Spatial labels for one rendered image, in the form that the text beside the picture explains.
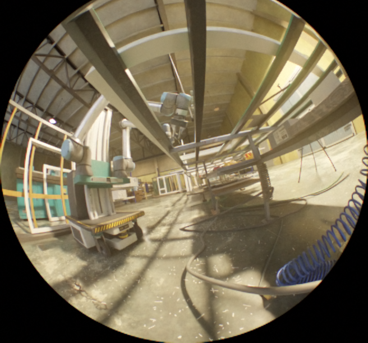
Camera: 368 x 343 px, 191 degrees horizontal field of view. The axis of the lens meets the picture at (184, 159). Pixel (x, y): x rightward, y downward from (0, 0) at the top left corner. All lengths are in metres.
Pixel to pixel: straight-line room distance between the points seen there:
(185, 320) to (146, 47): 0.87
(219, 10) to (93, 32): 8.54
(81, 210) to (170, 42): 1.42
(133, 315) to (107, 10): 8.70
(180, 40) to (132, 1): 7.70
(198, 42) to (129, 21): 7.68
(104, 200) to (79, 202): 0.31
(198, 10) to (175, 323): 0.88
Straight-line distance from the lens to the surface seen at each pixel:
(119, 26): 8.07
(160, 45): 0.35
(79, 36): 0.35
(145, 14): 7.88
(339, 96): 0.48
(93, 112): 1.02
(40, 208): 3.79
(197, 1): 0.31
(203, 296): 0.62
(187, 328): 0.56
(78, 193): 1.37
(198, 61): 0.35
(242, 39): 0.43
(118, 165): 1.32
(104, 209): 1.38
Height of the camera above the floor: 0.53
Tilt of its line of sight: 13 degrees up
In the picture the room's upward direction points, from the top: 13 degrees counter-clockwise
